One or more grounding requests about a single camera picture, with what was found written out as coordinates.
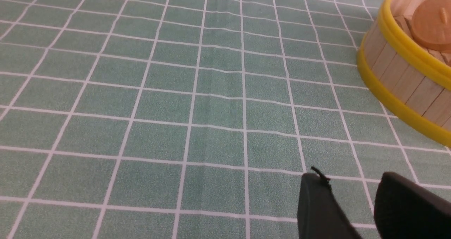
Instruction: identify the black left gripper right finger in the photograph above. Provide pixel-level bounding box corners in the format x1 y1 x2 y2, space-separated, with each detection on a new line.
374 172 451 239

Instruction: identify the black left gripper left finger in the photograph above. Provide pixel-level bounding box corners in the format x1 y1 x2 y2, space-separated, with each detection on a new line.
297 166 362 239

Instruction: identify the yellow-rimmed bamboo steamer basket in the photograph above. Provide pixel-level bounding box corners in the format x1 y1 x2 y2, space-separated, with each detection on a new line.
357 0 451 146

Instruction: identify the brown bun in steamer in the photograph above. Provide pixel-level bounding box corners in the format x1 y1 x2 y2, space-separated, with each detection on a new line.
411 0 451 53

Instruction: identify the green checkered tablecloth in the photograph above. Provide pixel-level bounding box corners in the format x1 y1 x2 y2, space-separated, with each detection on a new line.
0 0 450 239

